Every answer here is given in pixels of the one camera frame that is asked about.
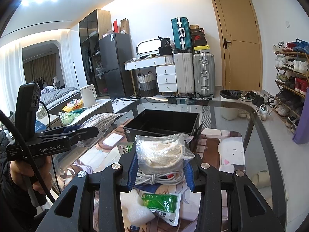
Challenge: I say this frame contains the white cable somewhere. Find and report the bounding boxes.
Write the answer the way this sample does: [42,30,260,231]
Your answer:
[133,169,187,187]

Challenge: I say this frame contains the bagged white rope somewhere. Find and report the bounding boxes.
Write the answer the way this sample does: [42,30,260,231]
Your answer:
[134,132,196,175]

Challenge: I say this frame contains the white foam block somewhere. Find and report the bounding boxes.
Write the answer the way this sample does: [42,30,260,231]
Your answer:
[120,189,155,231]

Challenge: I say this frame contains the clear zip bag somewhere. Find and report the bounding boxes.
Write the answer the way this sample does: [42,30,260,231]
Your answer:
[76,113,124,149]

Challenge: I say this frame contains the green medicine packet small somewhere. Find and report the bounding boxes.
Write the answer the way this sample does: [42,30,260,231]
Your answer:
[141,193,181,227]

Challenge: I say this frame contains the green medicine packet large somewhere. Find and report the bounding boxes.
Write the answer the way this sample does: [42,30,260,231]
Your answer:
[117,142,133,155]

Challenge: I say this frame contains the person left hand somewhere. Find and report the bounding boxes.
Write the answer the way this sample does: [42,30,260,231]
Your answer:
[10,157,52,191]

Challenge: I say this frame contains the grey side table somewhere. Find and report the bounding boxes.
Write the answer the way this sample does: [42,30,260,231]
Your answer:
[48,99,114,127]

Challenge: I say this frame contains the anime printed desk mat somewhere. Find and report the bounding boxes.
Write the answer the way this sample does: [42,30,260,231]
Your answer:
[54,126,245,231]

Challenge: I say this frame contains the white electric kettle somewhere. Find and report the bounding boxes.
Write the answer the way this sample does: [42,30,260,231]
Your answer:
[80,84,97,108]

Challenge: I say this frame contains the black cardboard box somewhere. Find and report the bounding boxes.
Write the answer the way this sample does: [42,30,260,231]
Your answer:
[124,109,202,151]

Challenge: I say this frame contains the white trash bin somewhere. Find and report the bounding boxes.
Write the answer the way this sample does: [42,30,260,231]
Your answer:
[220,90,241,120]

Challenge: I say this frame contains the woven laundry basket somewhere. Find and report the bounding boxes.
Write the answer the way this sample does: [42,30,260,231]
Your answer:
[137,71,158,97]

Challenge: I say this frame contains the black refrigerator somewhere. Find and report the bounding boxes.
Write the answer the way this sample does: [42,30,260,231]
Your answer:
[99,32,134,98]

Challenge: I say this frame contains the white drawer desk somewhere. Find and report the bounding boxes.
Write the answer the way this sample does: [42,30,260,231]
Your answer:
[124,55,177,93]

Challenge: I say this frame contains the silver suitcase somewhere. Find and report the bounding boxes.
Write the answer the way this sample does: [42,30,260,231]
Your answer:
[193,53,215,98]

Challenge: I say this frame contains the white suitcase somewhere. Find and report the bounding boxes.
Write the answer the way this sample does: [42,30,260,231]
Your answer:
[173,52,194,95]

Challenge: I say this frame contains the dark glass cabinet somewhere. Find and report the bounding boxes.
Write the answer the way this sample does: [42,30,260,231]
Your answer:
[79,9,112,96]

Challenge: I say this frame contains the oval desk mirror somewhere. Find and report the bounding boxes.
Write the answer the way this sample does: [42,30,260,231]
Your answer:
[136,38,161,56]

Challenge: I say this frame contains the purple bag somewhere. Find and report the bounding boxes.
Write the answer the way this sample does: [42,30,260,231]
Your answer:
[292,91,309,145]

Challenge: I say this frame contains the black handbag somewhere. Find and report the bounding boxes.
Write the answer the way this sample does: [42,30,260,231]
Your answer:
[158,37,172,56]

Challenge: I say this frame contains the stacked shoe boxes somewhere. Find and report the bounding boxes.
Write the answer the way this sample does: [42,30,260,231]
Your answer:
[190,25,210,53]

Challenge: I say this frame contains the teal suitcase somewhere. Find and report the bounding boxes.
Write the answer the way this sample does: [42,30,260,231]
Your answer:
[171,17,193,53]

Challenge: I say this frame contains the wooden door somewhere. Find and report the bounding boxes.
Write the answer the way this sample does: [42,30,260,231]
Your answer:
[212,0,263,91]

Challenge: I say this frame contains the wooden shoe rack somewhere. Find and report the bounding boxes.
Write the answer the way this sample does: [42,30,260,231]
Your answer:
[272,39,308,133]

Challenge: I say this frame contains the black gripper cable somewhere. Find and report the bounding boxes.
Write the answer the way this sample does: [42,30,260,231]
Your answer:
[0,99,58,205]

